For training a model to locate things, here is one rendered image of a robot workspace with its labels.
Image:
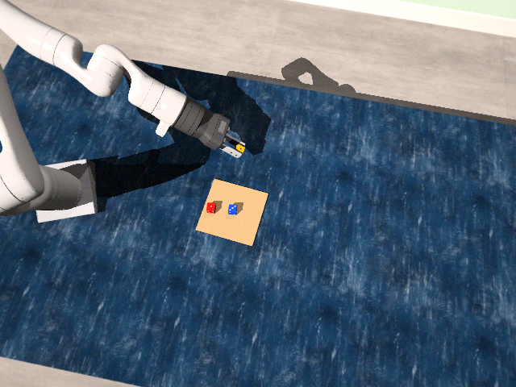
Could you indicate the yellow die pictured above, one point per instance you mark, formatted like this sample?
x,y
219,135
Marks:
x,y
240,148

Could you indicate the red die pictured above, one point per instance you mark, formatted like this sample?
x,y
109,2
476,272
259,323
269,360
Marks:
x,y
211,207

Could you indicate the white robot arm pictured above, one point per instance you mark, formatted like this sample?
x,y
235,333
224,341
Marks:
x,y
22,179

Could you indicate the tan square mat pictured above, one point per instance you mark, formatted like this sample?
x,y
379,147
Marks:
x,y
241,227

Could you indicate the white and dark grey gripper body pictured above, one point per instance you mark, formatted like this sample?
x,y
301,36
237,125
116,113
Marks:
x,y
177,110

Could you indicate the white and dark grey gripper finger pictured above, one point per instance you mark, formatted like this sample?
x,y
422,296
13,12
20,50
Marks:
x,y
230,150
233,140

